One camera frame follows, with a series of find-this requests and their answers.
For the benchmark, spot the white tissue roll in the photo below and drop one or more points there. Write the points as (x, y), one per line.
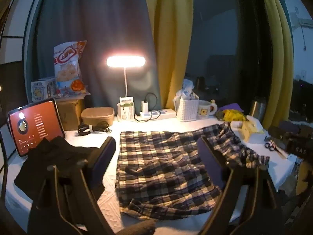
(236, 124)

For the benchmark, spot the purple notebook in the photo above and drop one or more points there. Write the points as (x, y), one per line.
(232, 106)

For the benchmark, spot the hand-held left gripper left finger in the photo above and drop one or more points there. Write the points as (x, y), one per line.
(105, 156)

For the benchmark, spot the white printed mug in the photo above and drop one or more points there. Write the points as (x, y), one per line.
(205, 111)

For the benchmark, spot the white charger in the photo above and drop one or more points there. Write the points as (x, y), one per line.
(144, 106)

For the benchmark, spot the teal curtain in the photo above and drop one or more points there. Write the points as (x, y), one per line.
(97, 29)

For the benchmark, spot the snack bag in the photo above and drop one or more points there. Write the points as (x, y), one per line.
(67, 66)

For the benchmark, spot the milk carton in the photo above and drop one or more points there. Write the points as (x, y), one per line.
(126, 111)

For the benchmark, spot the white woven basket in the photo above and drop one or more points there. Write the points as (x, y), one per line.
(187, 110)

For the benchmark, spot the yellow white tissue pack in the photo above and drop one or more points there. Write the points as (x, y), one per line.
(249, 129)

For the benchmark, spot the plaid flannel shirt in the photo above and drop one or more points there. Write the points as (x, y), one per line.
(159, 166)

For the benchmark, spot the small printed box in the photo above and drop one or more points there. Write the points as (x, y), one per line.
(40, 90)

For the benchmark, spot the white plastic bag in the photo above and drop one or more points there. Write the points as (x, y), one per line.
(188, 85)

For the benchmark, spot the yellow curtain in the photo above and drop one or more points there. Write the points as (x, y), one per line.
(281, 53)
(171, 41)

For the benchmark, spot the white textured tablecloth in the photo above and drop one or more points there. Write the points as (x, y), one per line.
(110, 208)

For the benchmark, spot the cardboard box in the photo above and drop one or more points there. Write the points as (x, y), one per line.
(68, 112)

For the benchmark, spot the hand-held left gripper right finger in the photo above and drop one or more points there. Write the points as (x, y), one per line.
(209, 161)

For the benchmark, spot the brown paper bowl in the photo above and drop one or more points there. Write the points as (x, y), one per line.
(97, 116)

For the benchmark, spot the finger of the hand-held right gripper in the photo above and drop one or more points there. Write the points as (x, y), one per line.
(276, 132)

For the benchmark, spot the scissors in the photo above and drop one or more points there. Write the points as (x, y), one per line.
(270, 146)

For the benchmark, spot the black cloth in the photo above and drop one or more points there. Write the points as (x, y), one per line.
(49, 151)

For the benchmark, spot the white power strip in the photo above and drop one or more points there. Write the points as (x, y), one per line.
(166, 113)

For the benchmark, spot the steel tumbler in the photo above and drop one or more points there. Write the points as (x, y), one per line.
(256, 109)

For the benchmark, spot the white desk lamp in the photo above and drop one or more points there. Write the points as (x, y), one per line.
(126, 61)

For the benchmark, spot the yellow plastic bag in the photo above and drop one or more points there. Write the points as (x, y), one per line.
(232, 115)

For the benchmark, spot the tablet with red screen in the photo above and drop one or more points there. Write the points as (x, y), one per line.
(31, 124)

